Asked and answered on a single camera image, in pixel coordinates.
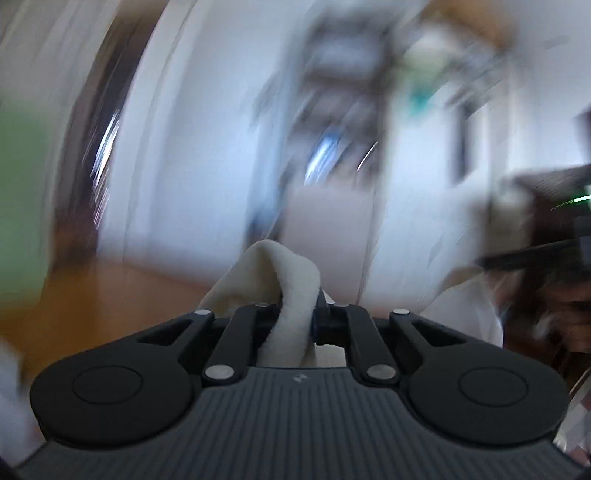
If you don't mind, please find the white fleece zip jacket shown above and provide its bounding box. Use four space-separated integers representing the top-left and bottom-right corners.
199 240 504 368

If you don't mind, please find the green board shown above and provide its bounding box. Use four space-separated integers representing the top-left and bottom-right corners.
1 95 52 310

